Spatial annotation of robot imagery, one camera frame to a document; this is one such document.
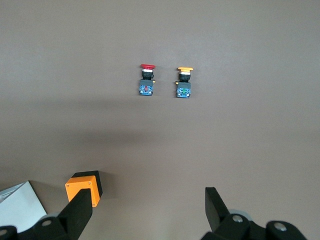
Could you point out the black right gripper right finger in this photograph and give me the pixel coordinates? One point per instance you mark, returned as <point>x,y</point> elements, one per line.
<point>220,220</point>

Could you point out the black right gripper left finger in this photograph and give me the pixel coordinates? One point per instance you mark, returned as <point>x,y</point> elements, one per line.
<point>75,215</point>

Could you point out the white drawer cabinet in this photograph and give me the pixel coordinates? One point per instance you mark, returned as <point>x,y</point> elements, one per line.
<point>20,210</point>

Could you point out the yellow mushroom push button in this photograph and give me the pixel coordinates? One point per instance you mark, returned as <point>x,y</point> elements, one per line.
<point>183,91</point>

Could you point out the red mushroom push button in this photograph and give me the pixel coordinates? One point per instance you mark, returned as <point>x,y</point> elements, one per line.
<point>146,88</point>

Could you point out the brown table mat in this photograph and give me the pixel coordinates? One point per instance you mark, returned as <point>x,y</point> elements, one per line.
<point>160,137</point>

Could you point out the orange button enclosure box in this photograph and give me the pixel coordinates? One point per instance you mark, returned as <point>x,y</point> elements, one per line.
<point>80,185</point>

